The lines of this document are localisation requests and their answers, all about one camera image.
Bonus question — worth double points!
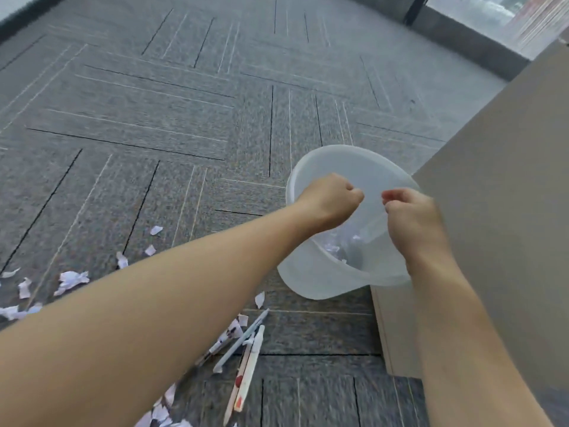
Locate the beige cabinet panel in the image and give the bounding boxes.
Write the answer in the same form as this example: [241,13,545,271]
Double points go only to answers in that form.
[371,39,569,398]

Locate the translucent white plastic waste bin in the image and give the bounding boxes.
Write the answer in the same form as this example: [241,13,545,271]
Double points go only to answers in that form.
[277,145,421,301]

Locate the person's right forearm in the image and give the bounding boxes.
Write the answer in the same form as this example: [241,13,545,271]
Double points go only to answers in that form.
[404,251,554,427]

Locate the black and white patterned pen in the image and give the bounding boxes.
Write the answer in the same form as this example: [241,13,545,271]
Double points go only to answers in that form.
[195,318,244,368]

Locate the person's left forearm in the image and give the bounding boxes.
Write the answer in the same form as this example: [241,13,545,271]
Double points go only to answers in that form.
[0,203,323,427]

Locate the white plastic pen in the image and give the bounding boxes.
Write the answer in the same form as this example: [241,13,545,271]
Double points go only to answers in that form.
[212,308,270,374]

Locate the person's right hand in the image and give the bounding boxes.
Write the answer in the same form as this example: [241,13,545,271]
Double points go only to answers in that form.
[381,187,455,265]

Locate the white stick with red marks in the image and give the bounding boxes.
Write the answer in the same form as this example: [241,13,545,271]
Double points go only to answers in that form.
[233,325,266,413]

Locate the glass window pane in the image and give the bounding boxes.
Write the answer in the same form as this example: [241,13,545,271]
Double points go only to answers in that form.
[418,0,569,61]

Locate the scattered white paper scraps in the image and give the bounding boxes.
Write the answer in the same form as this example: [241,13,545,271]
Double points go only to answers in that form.
[0,225,267,427]

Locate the person's left hand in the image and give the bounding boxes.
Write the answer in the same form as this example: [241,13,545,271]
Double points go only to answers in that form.
[295,173,365,233]

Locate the black metal furniture leg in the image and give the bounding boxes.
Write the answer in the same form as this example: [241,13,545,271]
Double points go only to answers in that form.
[403,0,431,27]

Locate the crumpled paper pieces inside bin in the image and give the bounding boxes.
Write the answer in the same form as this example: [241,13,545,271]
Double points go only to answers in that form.
[322,233,363,264]

